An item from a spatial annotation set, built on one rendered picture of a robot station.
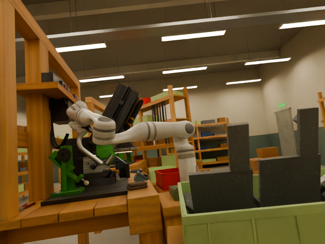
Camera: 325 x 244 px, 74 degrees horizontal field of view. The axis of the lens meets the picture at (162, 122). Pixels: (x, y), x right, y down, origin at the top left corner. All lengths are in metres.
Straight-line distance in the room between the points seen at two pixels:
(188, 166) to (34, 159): 0.89
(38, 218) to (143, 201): 0.42
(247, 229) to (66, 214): 0.74
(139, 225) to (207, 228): 0.57
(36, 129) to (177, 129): 0.84
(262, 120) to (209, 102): 2.74
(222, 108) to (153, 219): 10.22
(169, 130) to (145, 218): 0.40
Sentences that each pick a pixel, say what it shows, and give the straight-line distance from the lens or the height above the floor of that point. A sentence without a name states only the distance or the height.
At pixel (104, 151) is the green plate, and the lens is 1.60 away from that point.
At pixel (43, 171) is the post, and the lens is 1.44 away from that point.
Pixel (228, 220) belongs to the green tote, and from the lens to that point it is 0.48.
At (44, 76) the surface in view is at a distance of 1.52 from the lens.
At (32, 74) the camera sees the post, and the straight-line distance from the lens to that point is 1.55.
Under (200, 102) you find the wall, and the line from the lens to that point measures 10.88.
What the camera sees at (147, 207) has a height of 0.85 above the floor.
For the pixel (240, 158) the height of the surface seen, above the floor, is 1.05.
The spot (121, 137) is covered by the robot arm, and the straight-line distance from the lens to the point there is 0.95.
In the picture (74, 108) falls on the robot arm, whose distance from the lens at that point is 1.18.
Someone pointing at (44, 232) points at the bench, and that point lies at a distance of 1.16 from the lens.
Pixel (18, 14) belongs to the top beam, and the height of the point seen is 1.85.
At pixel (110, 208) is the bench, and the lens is 1.00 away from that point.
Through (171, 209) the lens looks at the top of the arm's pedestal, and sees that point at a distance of 0.98.
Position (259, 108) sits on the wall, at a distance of 11.65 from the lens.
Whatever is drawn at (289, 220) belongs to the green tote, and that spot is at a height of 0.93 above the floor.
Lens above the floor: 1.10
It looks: 7 degrees up
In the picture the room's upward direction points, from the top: 6 degrees counter-clockwise
